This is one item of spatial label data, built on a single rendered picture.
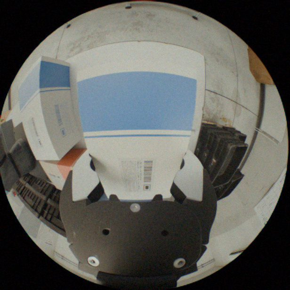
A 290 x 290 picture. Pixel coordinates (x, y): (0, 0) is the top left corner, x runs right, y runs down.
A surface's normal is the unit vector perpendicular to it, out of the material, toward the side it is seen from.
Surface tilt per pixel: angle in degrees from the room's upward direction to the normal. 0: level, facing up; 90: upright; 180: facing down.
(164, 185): 0
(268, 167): 90
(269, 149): 90
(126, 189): 0
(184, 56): 0
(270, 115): 90
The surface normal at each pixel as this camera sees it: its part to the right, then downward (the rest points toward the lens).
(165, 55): 0.04, 0.48
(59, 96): 1.00, -0.08
